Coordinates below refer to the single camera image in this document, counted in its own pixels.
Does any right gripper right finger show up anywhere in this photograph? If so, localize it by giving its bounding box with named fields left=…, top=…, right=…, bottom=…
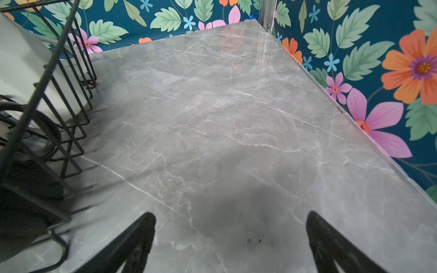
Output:
left=306, top=211, right=385, bottom=273

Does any white ceramic mug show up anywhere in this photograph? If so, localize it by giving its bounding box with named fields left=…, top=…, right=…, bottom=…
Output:
left=1, top=14, right=88, bottom=124

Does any black mug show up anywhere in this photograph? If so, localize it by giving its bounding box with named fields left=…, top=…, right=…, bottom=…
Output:
left=1, top=110, right=68, bottom=262

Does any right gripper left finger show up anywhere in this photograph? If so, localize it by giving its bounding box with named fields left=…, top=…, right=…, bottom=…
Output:
left=76, top=212, right=157, bottom=273

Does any black wire dish rack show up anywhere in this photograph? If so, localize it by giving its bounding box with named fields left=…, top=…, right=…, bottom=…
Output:
left=1, top=1, right=96, bottom=273

